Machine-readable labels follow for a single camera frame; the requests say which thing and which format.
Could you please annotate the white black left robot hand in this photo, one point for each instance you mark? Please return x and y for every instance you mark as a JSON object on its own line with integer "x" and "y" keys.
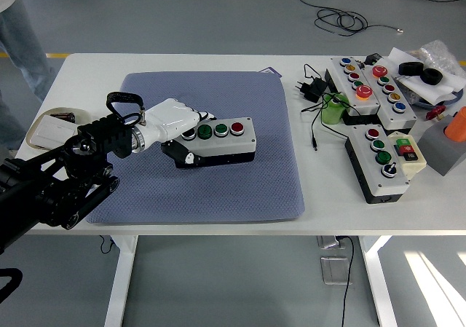
{"x": 167, "y": 121}

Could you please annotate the four-button grey control box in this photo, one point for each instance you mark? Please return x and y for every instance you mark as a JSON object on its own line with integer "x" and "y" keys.
{"x": 391, "y": 186}
{"x": 236, "y": 145}

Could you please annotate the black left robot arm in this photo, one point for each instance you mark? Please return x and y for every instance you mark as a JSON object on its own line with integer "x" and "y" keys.
{"x": 36, "y": 196}

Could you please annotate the five-button box glowing stop button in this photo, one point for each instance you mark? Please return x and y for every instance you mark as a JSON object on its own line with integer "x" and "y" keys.
{"x": 368, "y": 105}

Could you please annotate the five-button box red mushroom button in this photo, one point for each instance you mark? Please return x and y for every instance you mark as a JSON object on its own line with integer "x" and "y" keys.
{"x": 405, "y": 118}

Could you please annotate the blue-grey textured mat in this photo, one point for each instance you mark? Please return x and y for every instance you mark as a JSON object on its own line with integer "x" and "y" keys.
{"x": 225, "y": 188}

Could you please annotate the dark small part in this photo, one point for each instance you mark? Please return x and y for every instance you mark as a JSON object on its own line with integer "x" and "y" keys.
{"x": 63, "y": 117}

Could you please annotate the purple card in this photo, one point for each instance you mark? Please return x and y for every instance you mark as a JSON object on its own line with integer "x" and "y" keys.
{"x": 275, "y": 72}

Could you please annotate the black power adapter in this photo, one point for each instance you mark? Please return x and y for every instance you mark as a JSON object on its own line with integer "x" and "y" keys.
{"x": 315, "y": 88}

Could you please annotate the green plastic cylinder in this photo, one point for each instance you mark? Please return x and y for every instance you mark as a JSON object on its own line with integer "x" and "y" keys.
{"x": 331, "y": 116}

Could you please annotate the person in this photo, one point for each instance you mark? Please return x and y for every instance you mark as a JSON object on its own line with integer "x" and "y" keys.
{"x": 22, "y": 43}

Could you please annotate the white table leg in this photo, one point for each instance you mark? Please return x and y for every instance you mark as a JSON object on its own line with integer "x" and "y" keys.
{"x": 378, "y": 287}
{"x": 120, "y": 287}

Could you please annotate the metal floor socket plate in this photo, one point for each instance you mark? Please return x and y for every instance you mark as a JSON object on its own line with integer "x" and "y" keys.
{"x": 327, "y": 241}
{"x": 335, "y": 270}

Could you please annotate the small black device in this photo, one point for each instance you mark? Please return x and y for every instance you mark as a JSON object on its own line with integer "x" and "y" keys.
{"x": 373, "y": 58}

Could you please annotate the red knob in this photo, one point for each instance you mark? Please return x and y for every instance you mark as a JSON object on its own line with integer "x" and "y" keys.
{"x": 435, "y": 113}

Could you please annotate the grey block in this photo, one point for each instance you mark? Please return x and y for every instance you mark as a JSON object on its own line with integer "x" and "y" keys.
{"x": 440, "y": 152}

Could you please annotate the clear plastic bag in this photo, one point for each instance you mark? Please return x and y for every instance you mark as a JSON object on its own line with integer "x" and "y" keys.
{"x": 438, "y": 52}

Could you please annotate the orange cylinder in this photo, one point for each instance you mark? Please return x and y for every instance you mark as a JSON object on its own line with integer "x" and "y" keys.
{"x": 457, "y": 128}

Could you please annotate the blue round plate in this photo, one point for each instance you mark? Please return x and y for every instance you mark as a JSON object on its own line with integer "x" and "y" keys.
{"x": 457, "y": 98}

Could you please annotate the white wall switch panel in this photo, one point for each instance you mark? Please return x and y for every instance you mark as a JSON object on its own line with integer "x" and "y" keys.
{"x": 47, "y": 132}

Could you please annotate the cream switch box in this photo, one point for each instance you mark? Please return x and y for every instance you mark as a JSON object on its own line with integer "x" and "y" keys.
{"x": 415, "y": 165}

